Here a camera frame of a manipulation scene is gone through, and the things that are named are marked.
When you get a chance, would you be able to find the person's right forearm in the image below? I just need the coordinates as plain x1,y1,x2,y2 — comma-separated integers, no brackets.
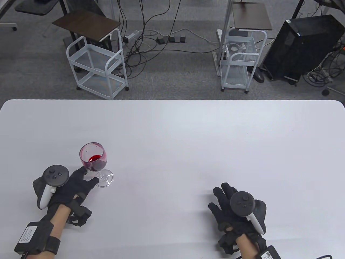
236,234,260,259

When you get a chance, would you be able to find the white leg with black caster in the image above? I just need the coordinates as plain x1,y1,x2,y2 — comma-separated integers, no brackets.
321,86,345,96

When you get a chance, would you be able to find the silver metal stand pole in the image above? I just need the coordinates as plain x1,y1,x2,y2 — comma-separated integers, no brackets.
213,0,234,78

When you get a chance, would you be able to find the bundle of black floor cables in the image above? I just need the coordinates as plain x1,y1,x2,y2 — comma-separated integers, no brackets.
116,0,222,79

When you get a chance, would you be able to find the person's right hand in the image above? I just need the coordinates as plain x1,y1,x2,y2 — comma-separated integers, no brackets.
208,183,267,254

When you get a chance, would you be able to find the person's left hand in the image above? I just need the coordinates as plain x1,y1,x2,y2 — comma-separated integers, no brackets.
32,166,99,216

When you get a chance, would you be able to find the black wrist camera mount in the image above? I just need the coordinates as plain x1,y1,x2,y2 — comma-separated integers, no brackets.
218,231,238,254
65,198,92,226

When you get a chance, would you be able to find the white metal trolley cart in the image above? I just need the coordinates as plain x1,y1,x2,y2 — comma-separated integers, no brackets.
220,27,267,94
66,28,130,100

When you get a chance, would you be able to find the black and white controller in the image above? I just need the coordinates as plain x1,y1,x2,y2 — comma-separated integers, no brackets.
39,165,69,210
230,191,266,234

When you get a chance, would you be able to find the tangle of mixed cables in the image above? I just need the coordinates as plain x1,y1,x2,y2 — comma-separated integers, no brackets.
302,36,345,87

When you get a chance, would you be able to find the black desk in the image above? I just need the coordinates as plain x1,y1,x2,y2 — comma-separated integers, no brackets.
15,0,68,16

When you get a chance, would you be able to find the wine glass with red liquid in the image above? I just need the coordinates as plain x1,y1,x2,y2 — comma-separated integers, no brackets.
79,142,114,188

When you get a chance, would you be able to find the black labelled wrist box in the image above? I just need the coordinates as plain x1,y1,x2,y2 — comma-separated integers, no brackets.
14,222,61,255
256,246,283,259

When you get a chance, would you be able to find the dark brown side table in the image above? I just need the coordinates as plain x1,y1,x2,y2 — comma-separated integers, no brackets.
52,10,122,73
232,1,273,38

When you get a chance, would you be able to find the black computer tower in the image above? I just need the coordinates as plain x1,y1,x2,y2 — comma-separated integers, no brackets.
262,14,345,81

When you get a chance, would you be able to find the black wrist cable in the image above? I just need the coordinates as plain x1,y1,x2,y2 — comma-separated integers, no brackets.
282,254,332,259

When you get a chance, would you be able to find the white power strip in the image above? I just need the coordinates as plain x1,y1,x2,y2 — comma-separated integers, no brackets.
123,30,143,43

